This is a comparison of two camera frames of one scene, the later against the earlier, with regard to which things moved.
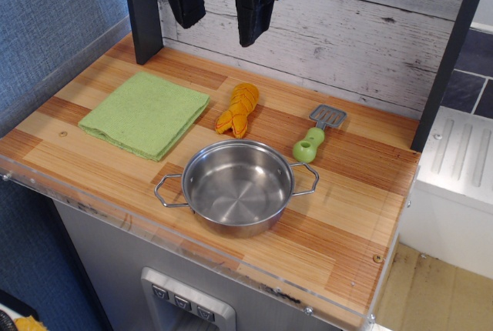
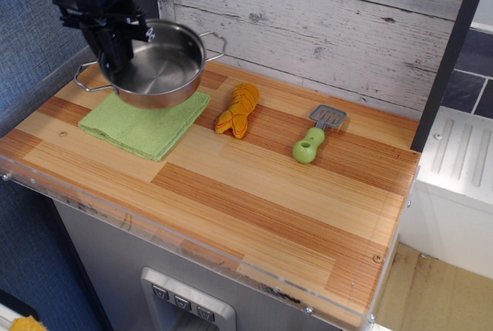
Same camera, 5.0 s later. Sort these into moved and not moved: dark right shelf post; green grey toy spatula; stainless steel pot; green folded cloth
Moved: stainless steel pot
Not moved: dark right shelf post; green folded cloth; green grey toy spatula
